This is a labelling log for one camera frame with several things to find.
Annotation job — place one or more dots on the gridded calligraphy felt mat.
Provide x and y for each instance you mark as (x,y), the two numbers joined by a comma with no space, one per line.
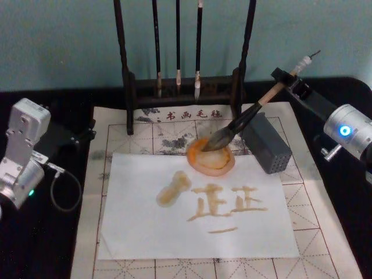
(314,209)

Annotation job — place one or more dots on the black table cloth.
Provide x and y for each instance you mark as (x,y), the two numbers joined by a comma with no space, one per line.
(43,247)

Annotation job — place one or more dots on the white paper sheet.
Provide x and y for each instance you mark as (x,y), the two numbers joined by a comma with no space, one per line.
(145,232)

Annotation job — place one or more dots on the large bamboo calligraphy brush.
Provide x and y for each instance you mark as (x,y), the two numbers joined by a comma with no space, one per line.
(247,116)

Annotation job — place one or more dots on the orange cream ink dish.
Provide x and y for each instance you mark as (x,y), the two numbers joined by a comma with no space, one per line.
(216,162)

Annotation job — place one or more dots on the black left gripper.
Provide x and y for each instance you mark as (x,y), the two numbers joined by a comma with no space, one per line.
(59,139)

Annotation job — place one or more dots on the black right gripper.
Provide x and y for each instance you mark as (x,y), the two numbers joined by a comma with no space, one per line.
(312,104)

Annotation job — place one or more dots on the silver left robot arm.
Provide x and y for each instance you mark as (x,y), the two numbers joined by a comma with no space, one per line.
(26,125)

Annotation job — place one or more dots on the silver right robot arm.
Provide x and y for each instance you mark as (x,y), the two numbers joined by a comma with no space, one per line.
(348,128)

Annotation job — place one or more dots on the dark grey perforated box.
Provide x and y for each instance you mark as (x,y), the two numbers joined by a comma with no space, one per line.
(264,142)

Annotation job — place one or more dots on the dark wooden brush rack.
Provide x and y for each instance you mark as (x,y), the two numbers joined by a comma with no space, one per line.
(128,87)

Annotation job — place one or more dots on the thin black hanging brush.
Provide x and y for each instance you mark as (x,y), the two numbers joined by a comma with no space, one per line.
(198,43)
(157,43)
(178,43)

